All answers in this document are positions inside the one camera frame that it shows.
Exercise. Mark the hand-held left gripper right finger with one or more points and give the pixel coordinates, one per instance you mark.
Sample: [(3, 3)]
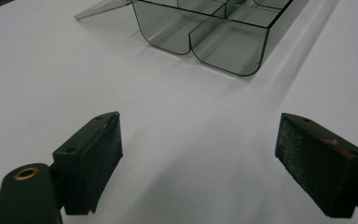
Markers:
[(317, 161)]

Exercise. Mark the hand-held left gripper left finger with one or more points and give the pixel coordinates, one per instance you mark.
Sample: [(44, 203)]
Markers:
[(87, 161)]

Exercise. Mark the clear grey plastic organizer box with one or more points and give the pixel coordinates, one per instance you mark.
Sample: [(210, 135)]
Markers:
[(230, 43)]

